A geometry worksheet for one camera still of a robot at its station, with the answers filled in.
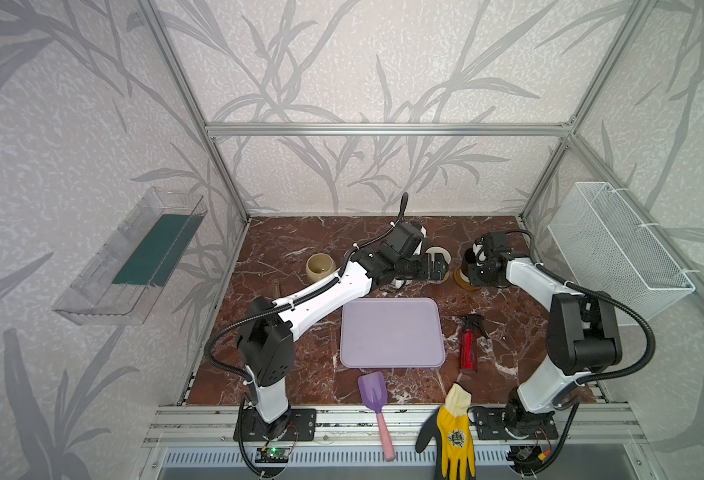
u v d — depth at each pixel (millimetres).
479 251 869
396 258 606
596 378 498
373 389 788
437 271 692
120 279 632
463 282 990
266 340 440
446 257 976
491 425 728
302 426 737
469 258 932
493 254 749
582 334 474
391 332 897
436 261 707
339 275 524
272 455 709
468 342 839
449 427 723
